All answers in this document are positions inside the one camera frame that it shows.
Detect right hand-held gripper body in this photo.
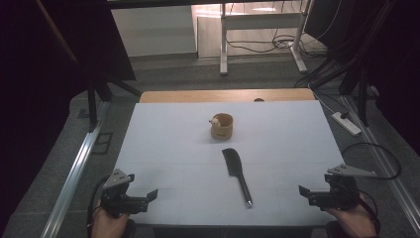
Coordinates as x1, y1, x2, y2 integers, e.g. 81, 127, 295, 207
308, 164, 377, 210

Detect wooden cup with small figurine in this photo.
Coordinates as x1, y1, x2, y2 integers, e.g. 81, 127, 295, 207
208, 112, 235, 141

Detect person's right hand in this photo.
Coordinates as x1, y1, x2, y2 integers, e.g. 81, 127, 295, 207
326, 194, 378, 238

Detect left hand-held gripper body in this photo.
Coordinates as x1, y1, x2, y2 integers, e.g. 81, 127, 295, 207
99, 168, 150, 219

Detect aluminium floor rail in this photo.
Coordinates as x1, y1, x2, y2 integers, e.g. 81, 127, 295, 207
39, 100, 112, 238
340, 94, 420, 236

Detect black floor cables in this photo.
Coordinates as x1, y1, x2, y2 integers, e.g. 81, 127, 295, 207
225, 32, 329, 60

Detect white table cover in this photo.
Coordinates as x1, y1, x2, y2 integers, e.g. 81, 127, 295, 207
113, 99, 347, 228

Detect black comb with metal handle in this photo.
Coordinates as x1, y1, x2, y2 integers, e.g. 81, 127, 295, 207
221, 147, 255, 209

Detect person's left hand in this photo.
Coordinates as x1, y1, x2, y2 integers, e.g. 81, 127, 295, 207
90, 207, 131, 238

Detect white power strip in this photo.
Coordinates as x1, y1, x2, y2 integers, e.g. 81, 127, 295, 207
330, 111, 363, 137

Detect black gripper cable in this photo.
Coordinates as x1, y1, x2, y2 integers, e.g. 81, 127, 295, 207
85, 177, 111, 230
341, 141, 402, 232

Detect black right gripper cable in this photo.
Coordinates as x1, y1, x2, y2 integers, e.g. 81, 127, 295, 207
341, 141, 402, 232

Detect wooden table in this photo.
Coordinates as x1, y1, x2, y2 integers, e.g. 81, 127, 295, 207
139, 87, 317, 104

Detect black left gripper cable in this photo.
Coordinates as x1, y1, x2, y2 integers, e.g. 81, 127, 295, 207
85, 177, 111, 230

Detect white desk frame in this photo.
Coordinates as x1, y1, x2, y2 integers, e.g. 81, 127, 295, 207
219, 0, 313, 77

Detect white power strip cable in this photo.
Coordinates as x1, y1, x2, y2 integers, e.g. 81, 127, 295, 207
307, 83, 339, 115

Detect black metal stand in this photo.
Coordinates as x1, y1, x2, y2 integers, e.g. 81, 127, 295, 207
84, 74, 144, 134
293, 54, 381, 129

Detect black curtain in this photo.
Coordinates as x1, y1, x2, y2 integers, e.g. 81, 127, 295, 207
0, 0, 137, 232

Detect dark floor socket cover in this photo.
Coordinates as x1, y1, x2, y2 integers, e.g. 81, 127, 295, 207
90, 132, 114, 156

